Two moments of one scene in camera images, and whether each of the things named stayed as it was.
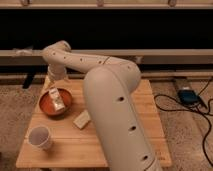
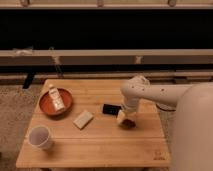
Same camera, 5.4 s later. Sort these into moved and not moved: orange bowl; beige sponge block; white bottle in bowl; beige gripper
Moved: beige gripper
Not moved: white bottle in bowl; orange bowl; beige sponge block
